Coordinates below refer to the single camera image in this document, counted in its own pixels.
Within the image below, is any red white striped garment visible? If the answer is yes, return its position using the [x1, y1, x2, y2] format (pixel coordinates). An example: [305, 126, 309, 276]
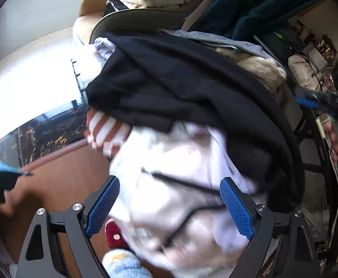
[84, 108, 132, 160]

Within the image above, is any person's right hand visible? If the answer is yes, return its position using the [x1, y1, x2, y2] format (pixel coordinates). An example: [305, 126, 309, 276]
[325, 122, 338, 163]

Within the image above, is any person's dark teal sweater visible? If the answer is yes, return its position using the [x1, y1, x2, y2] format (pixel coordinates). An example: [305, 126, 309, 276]
[190, 0, 319, 41]

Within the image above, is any person's left hand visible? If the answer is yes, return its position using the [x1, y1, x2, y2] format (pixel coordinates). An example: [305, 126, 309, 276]
[0, 176, 26, 218]

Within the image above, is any black white patterned garment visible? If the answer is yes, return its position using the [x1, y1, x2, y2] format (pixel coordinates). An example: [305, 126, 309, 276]
[86, 30, 305, 213]

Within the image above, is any beige chair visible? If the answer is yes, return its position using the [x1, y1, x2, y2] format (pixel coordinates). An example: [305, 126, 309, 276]
[72, 0, 206, 45]

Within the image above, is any grey fur-trimmed garment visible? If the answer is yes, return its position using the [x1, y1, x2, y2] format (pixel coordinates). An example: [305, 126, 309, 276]
[159, 29, 287, 94]

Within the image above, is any red cloth with button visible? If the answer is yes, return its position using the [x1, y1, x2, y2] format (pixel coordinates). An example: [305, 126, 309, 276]
[104, 218, 129, 250]

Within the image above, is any white garment with black cord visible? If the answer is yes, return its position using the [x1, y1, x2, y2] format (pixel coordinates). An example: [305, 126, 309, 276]
[110, 122, 267, 277]

